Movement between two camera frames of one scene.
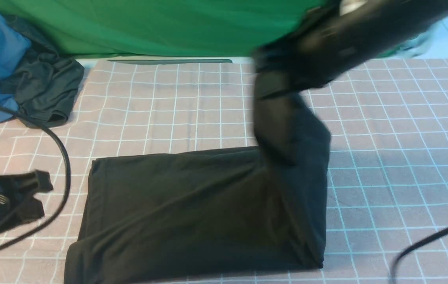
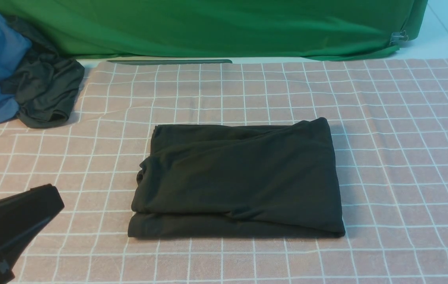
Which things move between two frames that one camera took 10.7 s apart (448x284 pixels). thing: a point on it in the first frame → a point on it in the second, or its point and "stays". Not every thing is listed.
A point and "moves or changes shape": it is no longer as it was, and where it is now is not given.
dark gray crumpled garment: (45, 82) stays
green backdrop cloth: (158, 27) stays
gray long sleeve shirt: (211, 214) moves or changes shape
